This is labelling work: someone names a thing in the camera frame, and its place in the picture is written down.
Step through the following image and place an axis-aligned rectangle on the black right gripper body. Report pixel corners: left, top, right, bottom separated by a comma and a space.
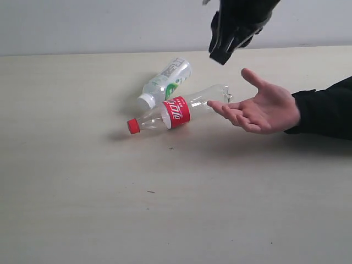
214, 0, 280, 28

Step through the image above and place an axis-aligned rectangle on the clear bottle green kiwi label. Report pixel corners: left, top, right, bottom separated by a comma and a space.
137, 57, 192, 112

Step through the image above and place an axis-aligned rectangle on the clear cola bottle red label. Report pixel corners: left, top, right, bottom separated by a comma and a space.
127, 84, 233, 134

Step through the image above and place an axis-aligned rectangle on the person's open hand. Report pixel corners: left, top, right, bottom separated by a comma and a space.
207, 68, 300, 135

